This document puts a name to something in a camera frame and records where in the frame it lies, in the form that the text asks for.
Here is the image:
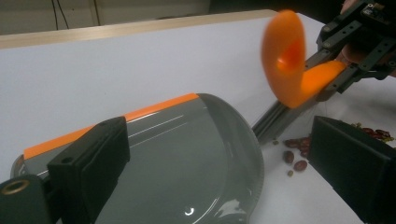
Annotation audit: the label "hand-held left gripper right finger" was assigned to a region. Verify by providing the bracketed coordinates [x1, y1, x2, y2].
[307, 115, 396, 224]

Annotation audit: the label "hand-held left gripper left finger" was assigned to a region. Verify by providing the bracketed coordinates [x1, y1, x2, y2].
[46, 116, 131, 224]

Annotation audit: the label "red beans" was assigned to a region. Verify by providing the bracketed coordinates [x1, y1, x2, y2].
[274, 121, 396, 178]

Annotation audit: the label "orange brush with grey bristles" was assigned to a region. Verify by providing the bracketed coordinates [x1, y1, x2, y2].
[251, 8, 347, 146]

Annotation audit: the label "grey dustpan with orange lip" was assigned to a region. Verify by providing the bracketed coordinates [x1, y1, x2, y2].
[10, 92, 265, 224]

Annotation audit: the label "white table board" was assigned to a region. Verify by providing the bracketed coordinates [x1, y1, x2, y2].
[0, 12, 396, 224]

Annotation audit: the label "wooden table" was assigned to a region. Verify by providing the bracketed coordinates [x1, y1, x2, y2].
[0, 8, 278, 50]

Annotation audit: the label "black wall cable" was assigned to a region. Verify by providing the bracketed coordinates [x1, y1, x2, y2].
[50, 0, 71, 31]

